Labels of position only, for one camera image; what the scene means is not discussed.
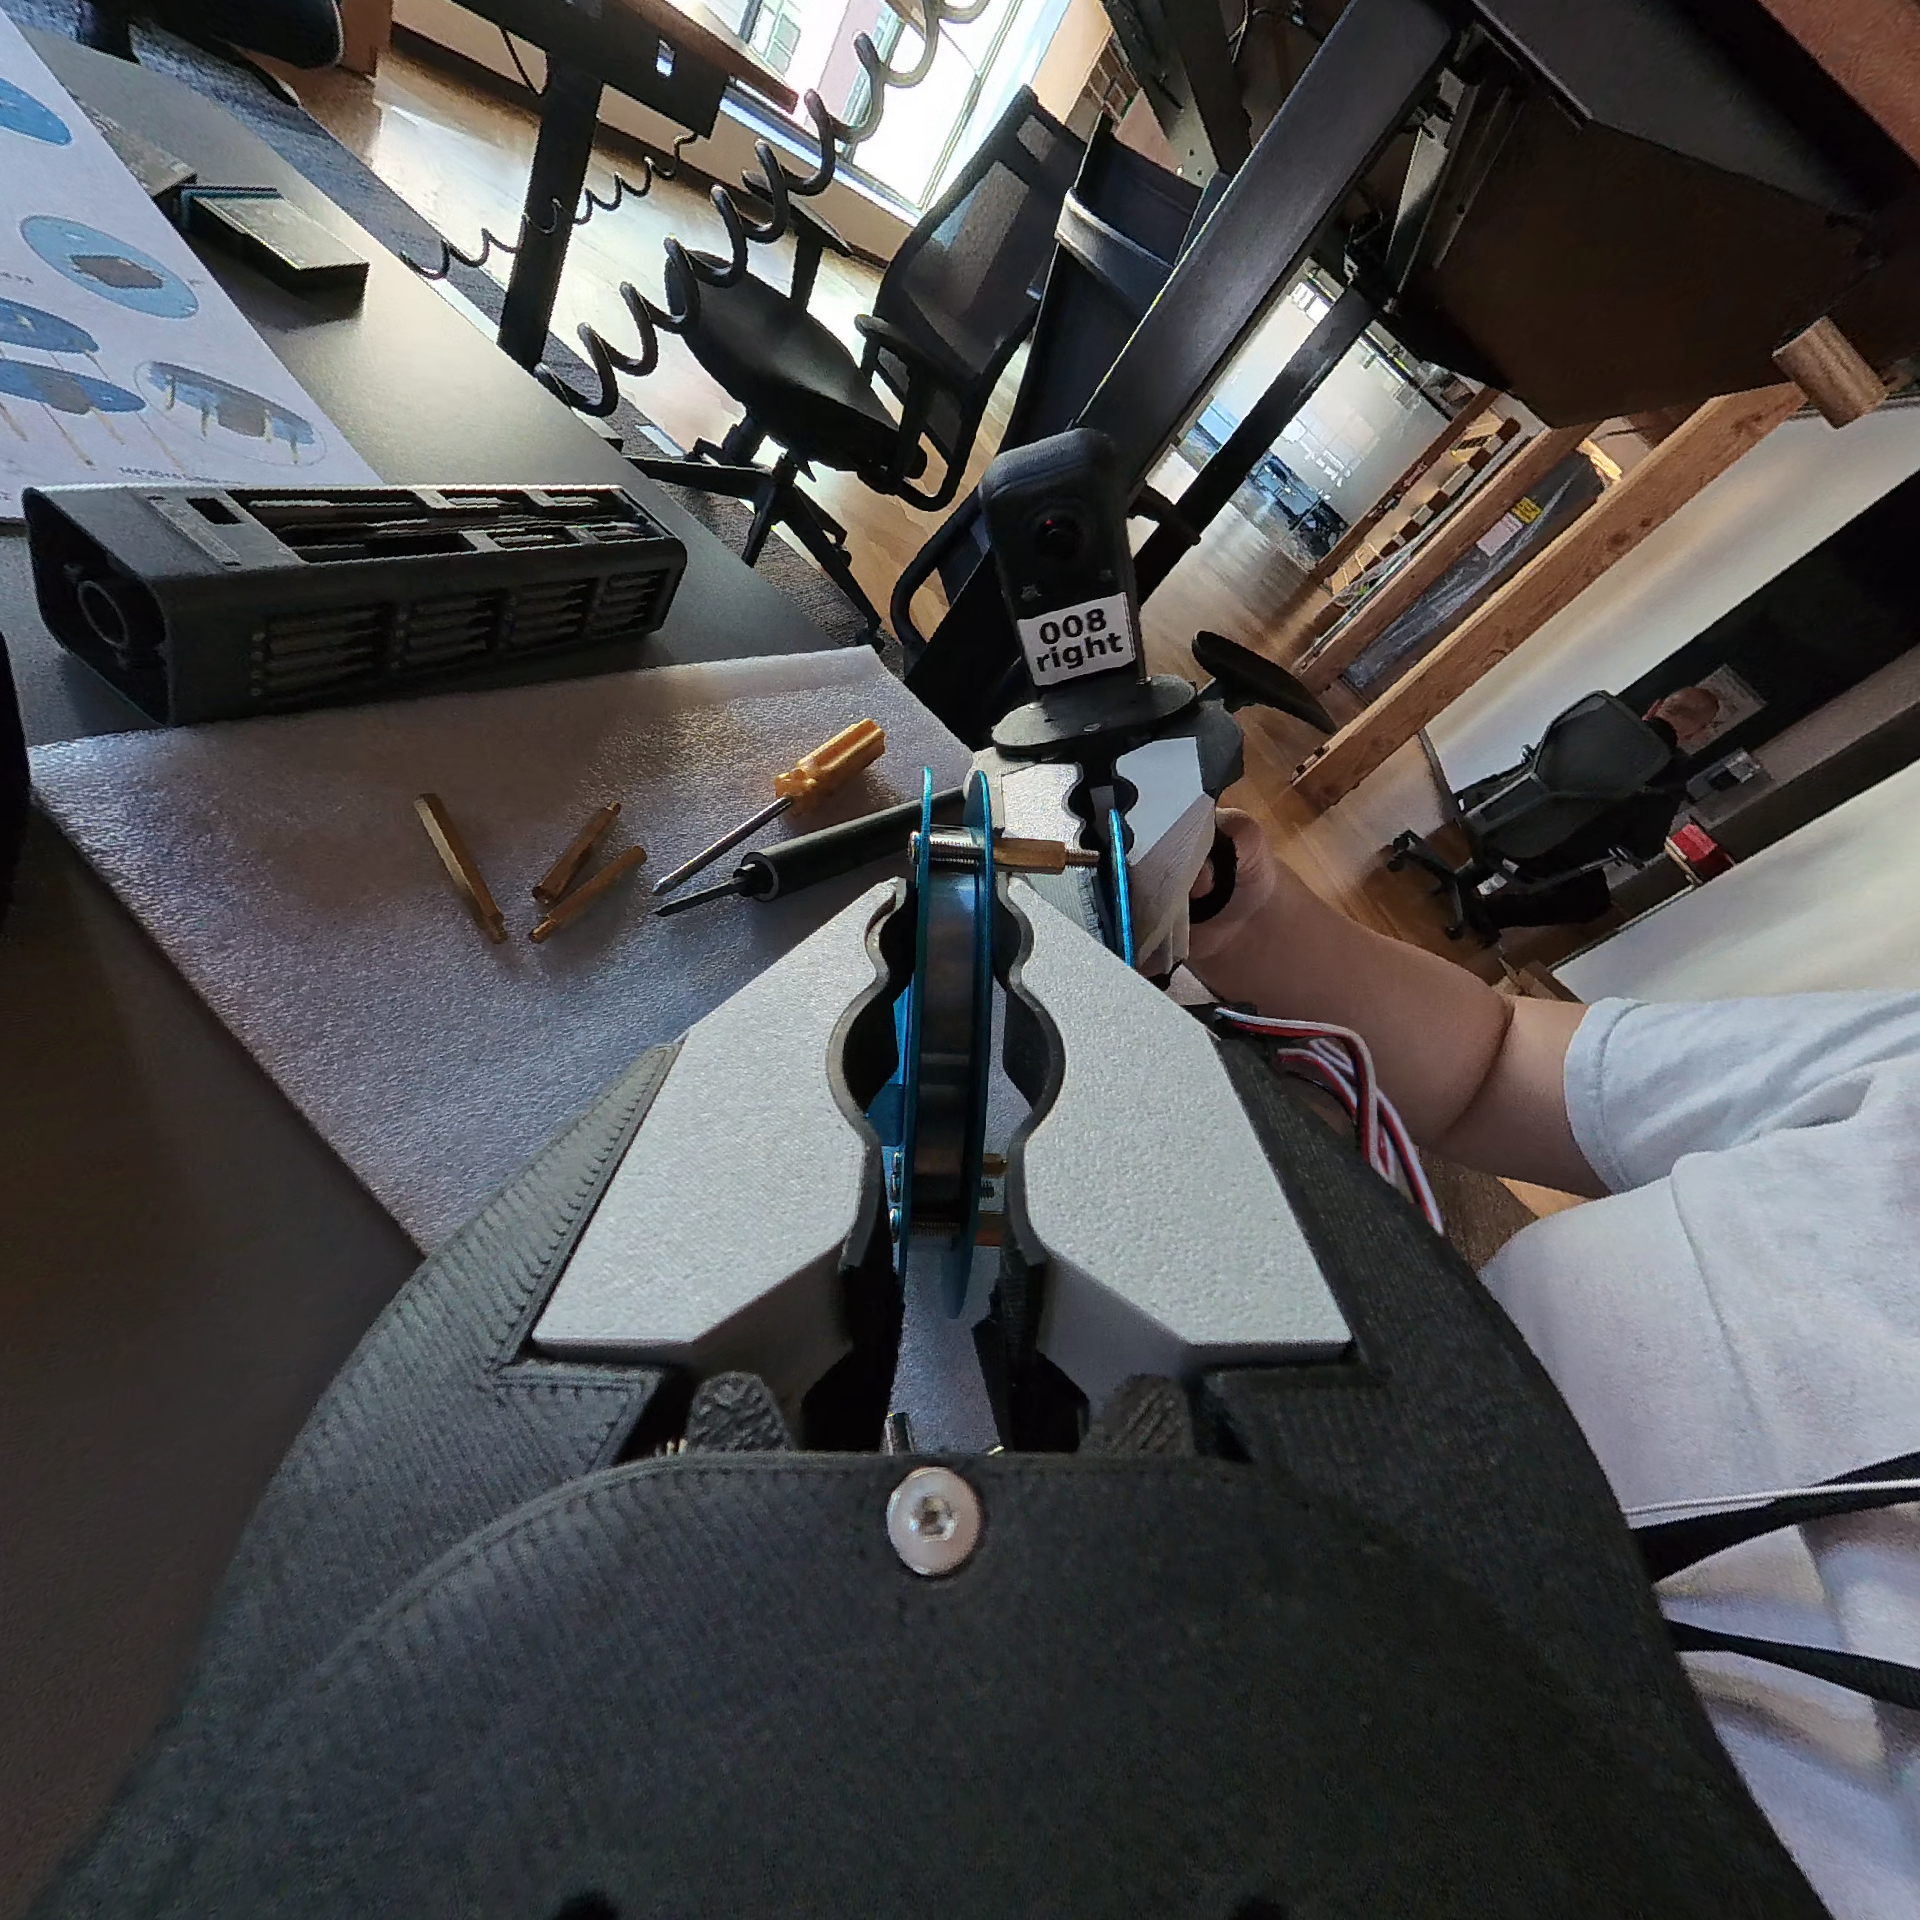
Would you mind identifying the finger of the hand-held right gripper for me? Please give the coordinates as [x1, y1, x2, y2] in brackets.
[966, 750, 1124, 931]
[1124, 741, 1215, 845]

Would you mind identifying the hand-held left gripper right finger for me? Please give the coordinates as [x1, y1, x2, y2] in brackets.
[1000, 872, 1355, 1448]

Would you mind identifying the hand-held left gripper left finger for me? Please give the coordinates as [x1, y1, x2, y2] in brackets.
[529, 879, 911, 1454]

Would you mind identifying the blue round metal plate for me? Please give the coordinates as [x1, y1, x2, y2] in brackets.
[1099, 771, 1144, 968]

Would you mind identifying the blue double disc base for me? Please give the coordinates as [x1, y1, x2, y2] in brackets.
[888, 764, 1101, 1325]

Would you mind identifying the person's right forearm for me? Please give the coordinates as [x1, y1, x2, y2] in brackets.
[1289, 884, 1599, 1201]

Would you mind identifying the grey desk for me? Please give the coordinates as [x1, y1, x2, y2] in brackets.
[0, 21, 902, 1712]

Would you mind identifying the brown topped desk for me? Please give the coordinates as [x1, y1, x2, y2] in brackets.
[336, 0, 796, 370]

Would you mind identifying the black standing desk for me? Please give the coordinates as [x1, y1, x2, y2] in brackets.
[1079, 0, 1920, 512]

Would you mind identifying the person's right hand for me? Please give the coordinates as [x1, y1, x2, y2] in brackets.
[1162, 807, 1328, 1009]

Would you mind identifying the grey foam mat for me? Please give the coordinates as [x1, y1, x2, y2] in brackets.
[30, 644, 991, 1455]

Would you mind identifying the brass standoff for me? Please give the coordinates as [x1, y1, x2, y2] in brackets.
[413, 791, 510, 947]
[529, 802, 622, 907]
[526, 843, 649, 947]

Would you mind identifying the black mesh office chair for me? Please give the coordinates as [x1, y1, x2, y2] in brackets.
[1385, 689, 1690, 940]

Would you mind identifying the person's white shirt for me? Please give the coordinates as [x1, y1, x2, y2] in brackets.
[1477, 990, 1920, 1920]

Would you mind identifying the black screwdriver bit case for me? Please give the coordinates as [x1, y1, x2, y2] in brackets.
[21, 483, 689, 726]

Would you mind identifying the black foam block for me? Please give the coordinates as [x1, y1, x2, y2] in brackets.
[0, 637, 31, 931]

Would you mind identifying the small black box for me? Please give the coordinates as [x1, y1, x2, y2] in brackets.
[176, 178, 370, 318]

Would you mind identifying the printed instruction manual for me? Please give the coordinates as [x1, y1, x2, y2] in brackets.
[0, 21, 386, 526]

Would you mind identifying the red white servo cable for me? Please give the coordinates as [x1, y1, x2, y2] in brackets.
[1212, 1001, 1450, 1241]

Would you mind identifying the black handled screwdriver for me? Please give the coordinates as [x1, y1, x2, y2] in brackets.
[655, 786, 970, 918]

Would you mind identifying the yellow handled screwdriver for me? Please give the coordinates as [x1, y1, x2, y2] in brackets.
[655, 716, 888, 889]

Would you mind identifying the black coiled cable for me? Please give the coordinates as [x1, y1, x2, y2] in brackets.
[400, 0, 995, 431]

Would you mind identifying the black strap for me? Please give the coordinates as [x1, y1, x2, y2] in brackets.
[1631, 1452, 1920, 1581]
[1665, 1617, 1920, 1712]

